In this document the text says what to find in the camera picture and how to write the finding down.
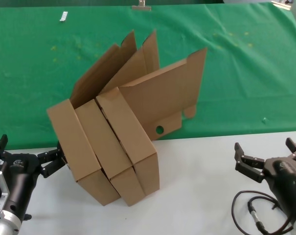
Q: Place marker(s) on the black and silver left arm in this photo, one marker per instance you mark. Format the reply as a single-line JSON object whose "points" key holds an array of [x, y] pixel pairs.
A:
{"points": [[19, 193]]}

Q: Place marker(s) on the metal corner clamp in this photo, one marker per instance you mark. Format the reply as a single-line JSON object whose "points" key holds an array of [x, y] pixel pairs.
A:
{"points": [[282, 4]]}

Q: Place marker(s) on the green table cloth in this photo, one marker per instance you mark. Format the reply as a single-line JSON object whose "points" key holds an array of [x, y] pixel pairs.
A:
{"points": [[235, 85]]}

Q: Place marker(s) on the brown cardboard box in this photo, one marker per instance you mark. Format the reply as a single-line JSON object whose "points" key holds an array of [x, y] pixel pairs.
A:
{"points": [[72, 137], [101, 142], [128, 127]]}

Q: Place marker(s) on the metal table clamp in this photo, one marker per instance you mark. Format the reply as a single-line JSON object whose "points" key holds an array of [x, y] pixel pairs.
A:
{"points": [[141, 7]]}

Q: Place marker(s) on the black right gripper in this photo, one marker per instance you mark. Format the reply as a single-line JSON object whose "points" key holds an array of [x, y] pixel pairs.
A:
{"points": [[284, 171]]}

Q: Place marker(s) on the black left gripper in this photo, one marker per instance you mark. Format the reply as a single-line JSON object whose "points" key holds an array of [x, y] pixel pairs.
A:
{"points": [[20, 162]]}

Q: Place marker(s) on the small white strip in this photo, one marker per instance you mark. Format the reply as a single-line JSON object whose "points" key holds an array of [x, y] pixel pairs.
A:
{"points": [[63, 16]]}

